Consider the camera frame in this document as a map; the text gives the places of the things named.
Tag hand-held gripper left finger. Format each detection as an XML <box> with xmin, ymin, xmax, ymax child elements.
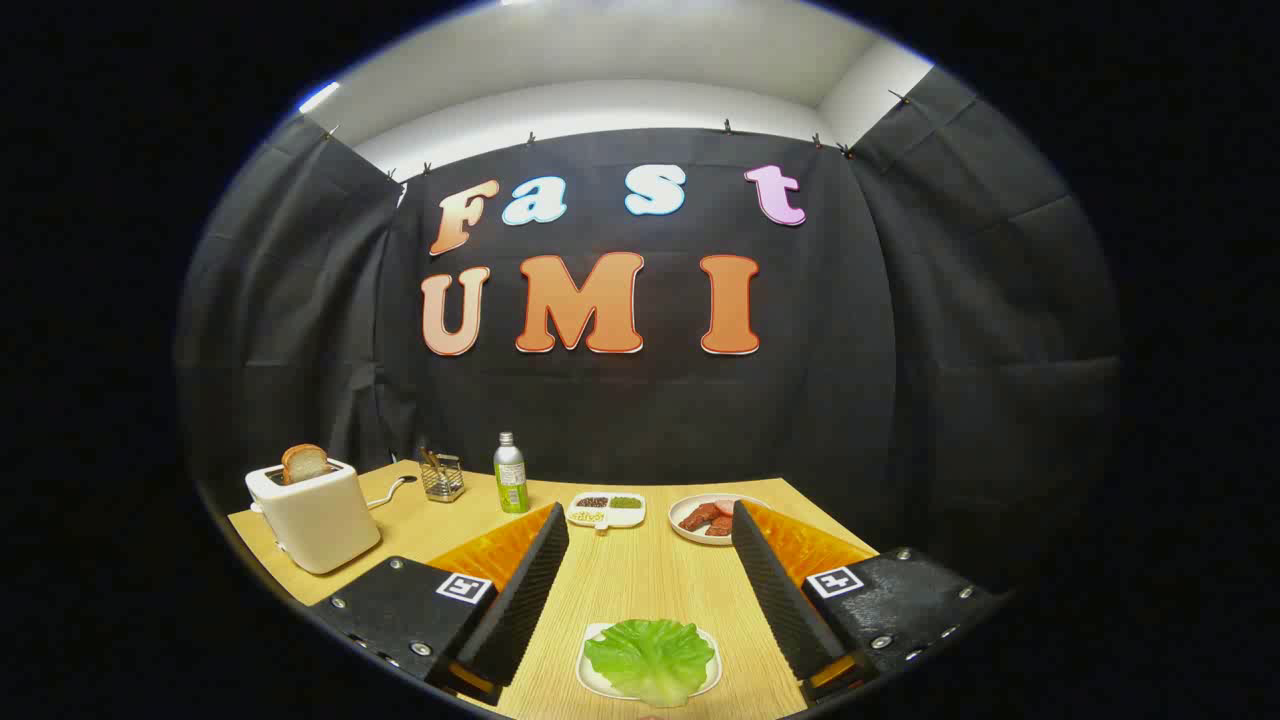
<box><xmin>308</xmin><ymin>502</ymin><xmax>571</xmax><ymax>706</ymax></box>

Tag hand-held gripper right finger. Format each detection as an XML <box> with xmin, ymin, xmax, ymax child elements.
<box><xmin>730</xmin><ymin>500</ymin><xmax>1001</xmax><ymax>706</ymax></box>

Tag green lettuce leaf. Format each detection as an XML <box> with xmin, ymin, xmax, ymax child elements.
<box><xmin>583</xmin><ymin>618</ymin><xmax>717</xmax><ymax>708</ymax></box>

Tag toasted brown bread slice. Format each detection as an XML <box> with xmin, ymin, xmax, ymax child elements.
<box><xmin>281</xmin><ymin>444</ymin><xmax>332</xmax><ymax>486</ymax></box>

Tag green metal bottle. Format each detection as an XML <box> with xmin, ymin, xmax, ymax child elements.
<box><xmin>493</xmin><ymin>432</ymin><xmax>531</xmax><ymax>515</ymax></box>

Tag white round plate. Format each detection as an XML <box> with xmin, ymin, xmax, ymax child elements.
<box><xmin>668</xmin><ymin>493</ymin><xmax>771</xmax><ymax>546</ymax></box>

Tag white rectangular plate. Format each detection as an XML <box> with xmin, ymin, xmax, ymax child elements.
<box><xmin>576</xmin><ymin>622</ymin><xmax>723</xmax><ymax>701</ymax></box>

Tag white divided seed dish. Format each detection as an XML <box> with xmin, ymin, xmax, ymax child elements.
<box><xmin>566</xmin><ymin>491</ymin><xmax>647</xmax><ymax>533</ymax></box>

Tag black backdrop cloth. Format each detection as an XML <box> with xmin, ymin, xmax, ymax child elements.
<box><xmin>175</xmin><ymin>65</ymin><xmax>1121</xmax><ymax>601</ymax></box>

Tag white toaster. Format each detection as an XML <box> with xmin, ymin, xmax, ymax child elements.
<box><xmin>245</xmin><ymin>458</ymin><xmax>382</xmax><ymax>575</ymax></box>

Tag wire mesh utensil holder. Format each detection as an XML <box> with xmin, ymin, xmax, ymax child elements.
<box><xmin>420</xmin><ymin>453</ymin><xmax>466</xmax><ymax>503</ymax></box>

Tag white toaster cable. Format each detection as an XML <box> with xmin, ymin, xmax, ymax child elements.
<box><xmin>365</xmin><ymin>475</ymin><xmax>418</xmax><ymax>511</ymax></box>

